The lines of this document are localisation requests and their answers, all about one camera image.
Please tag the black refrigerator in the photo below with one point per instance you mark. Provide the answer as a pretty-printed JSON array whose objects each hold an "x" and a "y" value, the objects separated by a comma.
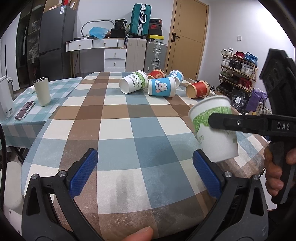
[{"x": 57, "y": 26}]

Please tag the shoe rack with shoes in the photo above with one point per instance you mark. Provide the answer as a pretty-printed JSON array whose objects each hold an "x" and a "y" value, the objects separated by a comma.
[{"x": 238, "y": 71}]

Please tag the black glass cabinet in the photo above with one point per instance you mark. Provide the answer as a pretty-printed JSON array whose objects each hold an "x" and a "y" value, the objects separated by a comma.
[{"x": 27, "y": 43}]

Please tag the right red paper cup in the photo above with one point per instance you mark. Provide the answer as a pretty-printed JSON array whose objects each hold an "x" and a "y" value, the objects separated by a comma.
[{"x": 198, "y": 90}]

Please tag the far blue paper cup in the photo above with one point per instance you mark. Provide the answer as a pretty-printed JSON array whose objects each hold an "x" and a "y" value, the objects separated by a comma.
[{"x": 178, "y": 75}]

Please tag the white drawer desk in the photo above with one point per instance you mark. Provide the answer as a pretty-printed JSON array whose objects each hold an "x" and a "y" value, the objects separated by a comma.
[{"x": 90, "y": 55}]

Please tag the woven basket bag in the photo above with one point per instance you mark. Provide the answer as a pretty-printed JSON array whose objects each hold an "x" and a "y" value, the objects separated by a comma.
[{"x": 262, "y": 109}]

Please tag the white kettle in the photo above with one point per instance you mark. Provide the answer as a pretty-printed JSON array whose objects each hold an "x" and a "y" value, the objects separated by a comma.
[{"x": 7, "y": 105}]

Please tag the smartphone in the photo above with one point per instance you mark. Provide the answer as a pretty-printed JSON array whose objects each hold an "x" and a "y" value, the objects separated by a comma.
[{"x": 24, "y": 111}]

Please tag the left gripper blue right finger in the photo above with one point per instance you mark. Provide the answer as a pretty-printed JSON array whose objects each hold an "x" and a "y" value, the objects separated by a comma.
[{"x": 240, "y": 210}]

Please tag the left hand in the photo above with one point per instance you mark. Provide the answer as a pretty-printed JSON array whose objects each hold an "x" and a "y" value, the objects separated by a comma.
[{"x": 145, "y": 234}]

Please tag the lying white green paper cup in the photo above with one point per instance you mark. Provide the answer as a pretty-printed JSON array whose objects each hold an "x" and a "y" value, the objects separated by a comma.
[{"x": 136, "y": 81}]

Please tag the black paper bag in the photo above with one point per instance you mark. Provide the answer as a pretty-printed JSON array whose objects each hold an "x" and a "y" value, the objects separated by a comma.
[{"x": 239, "y": 99}]

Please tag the silver suitcase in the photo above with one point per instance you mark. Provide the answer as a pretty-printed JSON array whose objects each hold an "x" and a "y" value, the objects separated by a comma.
[{"x": 155, "y": 56}]

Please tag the purple bag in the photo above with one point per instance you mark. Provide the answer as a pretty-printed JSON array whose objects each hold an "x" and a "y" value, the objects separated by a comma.
[{"x": 257, "y": 95}]

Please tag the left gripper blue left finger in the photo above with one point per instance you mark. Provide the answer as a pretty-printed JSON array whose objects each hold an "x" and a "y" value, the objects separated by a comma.
[{"x": 50, "y": 211}]

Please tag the black handbag on desk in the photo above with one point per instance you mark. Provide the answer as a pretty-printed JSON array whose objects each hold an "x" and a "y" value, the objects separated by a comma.
[{"x": 119, "y": 30}]

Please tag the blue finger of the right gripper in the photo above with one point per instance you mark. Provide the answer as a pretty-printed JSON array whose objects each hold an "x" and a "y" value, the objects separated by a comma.
[{"x": 239, "y": 123}]

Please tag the red paper cup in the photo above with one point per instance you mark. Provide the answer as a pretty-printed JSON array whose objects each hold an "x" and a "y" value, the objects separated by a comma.
[
  {"x": 198, "y": 90},
  {"x": 156, "y": 73}
]

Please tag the stacked shoe boxes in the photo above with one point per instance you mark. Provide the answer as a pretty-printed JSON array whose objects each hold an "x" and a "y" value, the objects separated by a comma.
[{"x": 155, "y": 32}]

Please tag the cream tumbler mug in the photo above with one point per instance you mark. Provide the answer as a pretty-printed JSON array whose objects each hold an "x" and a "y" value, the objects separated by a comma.
[{"x": 42, "y": 91}]

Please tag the wooden door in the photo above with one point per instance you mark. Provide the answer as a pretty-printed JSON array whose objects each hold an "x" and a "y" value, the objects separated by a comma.
[{"x": 187, "y": 37}]

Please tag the white green leaf paper cup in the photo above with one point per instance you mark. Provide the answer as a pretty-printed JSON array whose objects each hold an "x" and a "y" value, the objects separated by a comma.
[{"x": 218, "y": 145}]

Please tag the blue plastic bag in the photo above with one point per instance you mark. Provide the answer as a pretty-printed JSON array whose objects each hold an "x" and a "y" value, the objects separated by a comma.
[{"x": 99, "y": 32}]

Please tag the checked tablecloth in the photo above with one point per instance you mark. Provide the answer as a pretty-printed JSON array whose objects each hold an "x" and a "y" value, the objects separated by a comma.
[{"x": 145, "y": 174}]

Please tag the blue bunny paper cup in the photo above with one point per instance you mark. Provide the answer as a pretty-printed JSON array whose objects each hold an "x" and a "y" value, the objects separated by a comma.
[{"x": 165, "y": 87}]

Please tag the teal suitcase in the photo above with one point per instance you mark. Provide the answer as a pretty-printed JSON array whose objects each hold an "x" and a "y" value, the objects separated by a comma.
[{"x": 139, "y": 23}]

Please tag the far red paper cup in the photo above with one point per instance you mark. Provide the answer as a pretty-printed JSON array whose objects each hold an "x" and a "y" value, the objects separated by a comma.
[{"x": 156, "y": 73}]

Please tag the beige suitcase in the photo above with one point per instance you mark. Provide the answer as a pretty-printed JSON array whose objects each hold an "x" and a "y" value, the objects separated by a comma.
[{"x": 135, "y": 54}]

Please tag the right hand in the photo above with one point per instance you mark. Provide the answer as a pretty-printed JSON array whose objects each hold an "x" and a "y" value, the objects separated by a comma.
[{"x": 274, "y": 172}]

